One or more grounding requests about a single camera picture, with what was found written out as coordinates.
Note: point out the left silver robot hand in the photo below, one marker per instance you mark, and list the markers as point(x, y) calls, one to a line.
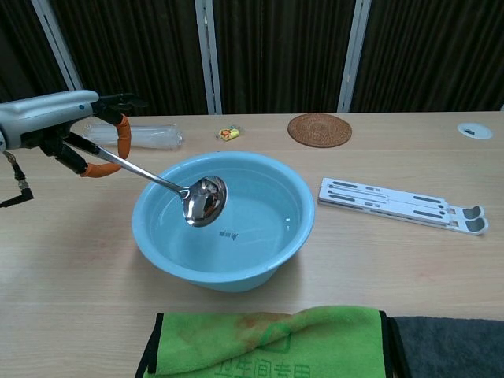
point(43, 114)

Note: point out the light blue plastic basin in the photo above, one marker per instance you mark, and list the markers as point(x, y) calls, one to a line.
point(252, 244)

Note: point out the clear plastic wrapped bundle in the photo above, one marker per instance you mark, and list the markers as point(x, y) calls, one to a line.
point(157, 136)

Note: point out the small yellow candy packet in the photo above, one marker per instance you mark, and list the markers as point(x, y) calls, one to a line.
point(228, 133)

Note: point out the round woven rattan coaster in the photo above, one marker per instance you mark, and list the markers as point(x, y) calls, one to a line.
point(319, 130)

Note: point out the green microfiber cloth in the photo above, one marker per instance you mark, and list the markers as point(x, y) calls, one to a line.
point(220, 346)

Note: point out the white folding laptop stand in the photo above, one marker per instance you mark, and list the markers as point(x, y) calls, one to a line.
point(393, 204)

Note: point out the dark grey cloth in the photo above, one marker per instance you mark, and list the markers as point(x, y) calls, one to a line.
point(453, 346)

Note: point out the grey metal partition post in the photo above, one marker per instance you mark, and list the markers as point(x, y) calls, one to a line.
point(353, 59)
point(59, 51)
point(208, 59)

